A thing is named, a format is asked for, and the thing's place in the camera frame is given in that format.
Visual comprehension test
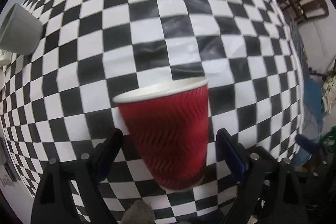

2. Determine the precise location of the dark wooden chair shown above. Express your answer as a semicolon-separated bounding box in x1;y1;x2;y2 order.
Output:
278;0;330;24

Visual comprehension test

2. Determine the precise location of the black white checkered tablecloth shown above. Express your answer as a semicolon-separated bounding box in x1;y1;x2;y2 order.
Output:
1;0;303;223

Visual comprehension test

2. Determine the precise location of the white paper cup with orchid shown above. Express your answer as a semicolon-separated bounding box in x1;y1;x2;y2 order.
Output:
0;50;13;67

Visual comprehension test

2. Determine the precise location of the red ribbed paper cup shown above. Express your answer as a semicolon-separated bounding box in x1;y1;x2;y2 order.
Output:
113;77;209;191

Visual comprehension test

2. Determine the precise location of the grey plastic cup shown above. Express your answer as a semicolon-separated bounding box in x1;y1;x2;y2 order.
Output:
1;3;43;56

